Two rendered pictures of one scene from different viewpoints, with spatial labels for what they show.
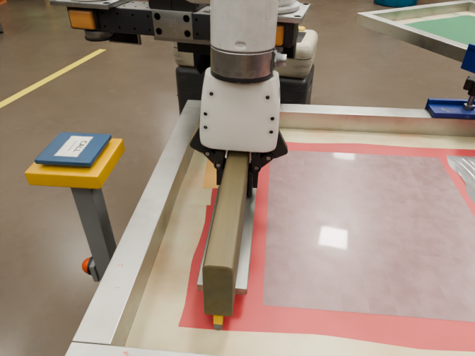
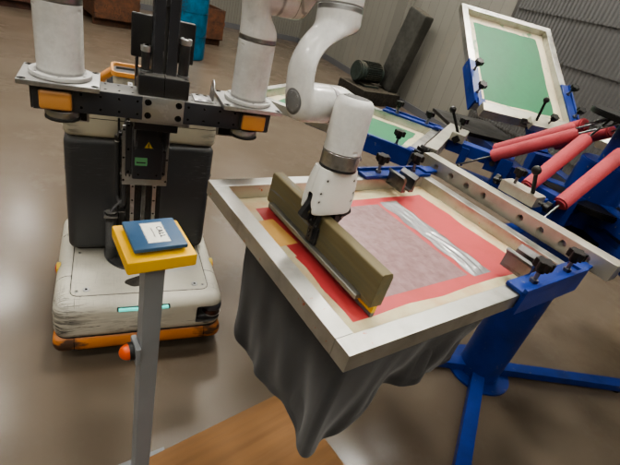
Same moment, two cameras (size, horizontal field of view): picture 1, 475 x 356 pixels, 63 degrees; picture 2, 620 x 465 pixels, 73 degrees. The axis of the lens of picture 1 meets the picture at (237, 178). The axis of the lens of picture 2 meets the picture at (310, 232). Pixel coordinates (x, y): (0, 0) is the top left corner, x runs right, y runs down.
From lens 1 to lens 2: 0.59 m
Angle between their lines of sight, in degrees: 39
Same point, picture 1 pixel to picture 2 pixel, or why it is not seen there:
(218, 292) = (383, 290)
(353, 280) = (399, 277)
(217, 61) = (338, 162)
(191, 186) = not seen: hidden behind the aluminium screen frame
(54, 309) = not seen: outside the picture
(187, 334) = (360, 324)
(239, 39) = (355, 150)
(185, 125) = (234, 201)
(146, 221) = (293, 271)
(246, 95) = (346, 181)
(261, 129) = (347, 199)
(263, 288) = not seen: hidden behind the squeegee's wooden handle
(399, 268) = (410, 266)
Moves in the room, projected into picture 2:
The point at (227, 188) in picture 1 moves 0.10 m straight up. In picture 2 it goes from (347, 237) to (363, 192)
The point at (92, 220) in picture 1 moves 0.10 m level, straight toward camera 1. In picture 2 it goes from (155, 300) to (194, 322)
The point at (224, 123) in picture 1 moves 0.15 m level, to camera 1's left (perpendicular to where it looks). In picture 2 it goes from (330, 198) to (268, 208)
